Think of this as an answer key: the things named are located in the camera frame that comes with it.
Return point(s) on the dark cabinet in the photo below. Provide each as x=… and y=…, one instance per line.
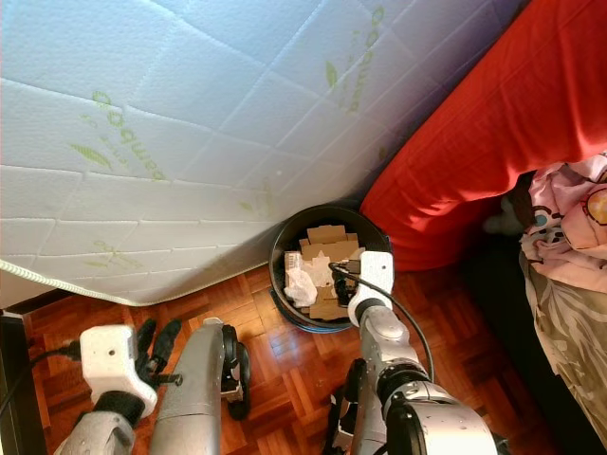
x=19, y=398

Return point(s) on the pink cartoon print blanket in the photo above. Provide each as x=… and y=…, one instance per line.
x=569, y=227

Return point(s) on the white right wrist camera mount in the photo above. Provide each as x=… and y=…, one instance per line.
x=377, y=275

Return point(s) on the white quilted mattress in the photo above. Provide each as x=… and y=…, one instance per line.
x=171, y=142

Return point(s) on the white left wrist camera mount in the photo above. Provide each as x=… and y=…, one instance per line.
x=112, y=368

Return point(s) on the white crumpled tissue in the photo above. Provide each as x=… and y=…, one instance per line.
x=302, y=286

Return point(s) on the silver robot right leg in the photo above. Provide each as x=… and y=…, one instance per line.
x=365, y=427

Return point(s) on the brown cardboard scraps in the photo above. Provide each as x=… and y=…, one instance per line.
x=327, y=249

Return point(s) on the black round bin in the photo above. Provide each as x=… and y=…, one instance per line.
x=285, y=227

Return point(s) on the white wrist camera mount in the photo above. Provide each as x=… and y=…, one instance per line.
x=112, y=368
x=377, y=275

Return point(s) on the red pillow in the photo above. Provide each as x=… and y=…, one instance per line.
x=493, y=123

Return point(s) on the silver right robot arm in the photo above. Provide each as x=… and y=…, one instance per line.
x=379, y=336

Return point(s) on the bed with beige floral sheet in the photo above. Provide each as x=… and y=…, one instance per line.
x=574, y=351

